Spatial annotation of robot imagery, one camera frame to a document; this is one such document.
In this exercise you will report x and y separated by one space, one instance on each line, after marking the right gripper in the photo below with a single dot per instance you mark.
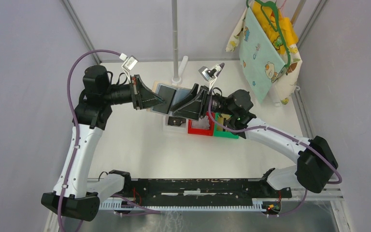
196 105

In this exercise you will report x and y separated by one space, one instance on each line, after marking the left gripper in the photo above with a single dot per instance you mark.
146 97

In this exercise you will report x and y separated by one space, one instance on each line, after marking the black credit card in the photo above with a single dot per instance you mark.
167 94

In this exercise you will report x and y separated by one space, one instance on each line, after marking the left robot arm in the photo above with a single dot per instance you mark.
72 195

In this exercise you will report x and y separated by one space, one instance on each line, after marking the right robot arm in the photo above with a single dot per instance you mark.
314 163

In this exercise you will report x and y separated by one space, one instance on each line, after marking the clear plastic bin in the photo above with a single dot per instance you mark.
176 129

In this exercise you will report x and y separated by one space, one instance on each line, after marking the white stand base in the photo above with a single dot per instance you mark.
179 70

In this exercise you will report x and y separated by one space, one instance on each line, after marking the red plastic bin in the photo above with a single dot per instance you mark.
203 126

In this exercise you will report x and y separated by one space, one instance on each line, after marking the brown item in green bin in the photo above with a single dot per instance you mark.
222 119

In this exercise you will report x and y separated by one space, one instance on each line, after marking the green plastic bin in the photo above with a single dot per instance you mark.
221 132

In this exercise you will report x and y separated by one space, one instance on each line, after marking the mint cartoon cloth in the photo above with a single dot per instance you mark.
261 63

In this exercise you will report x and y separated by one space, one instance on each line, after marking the cream patterned cloth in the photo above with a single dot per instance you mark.
282 36

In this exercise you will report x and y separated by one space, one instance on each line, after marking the grey stand pole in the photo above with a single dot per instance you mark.
174 13

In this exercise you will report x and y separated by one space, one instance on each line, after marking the yellow cloth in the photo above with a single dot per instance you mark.
280 28

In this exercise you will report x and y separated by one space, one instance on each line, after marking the green clothes hanger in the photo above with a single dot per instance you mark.
276 28

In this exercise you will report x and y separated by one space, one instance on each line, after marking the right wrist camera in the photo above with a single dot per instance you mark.
211 75

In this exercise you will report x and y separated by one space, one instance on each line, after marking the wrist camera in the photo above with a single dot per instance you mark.
128 64
211 75

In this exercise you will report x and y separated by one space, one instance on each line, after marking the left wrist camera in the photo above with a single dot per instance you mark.
128 64

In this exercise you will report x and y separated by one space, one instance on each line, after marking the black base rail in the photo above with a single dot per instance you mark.
201 192

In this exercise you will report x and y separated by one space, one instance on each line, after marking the white cable duct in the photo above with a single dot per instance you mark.
117 204

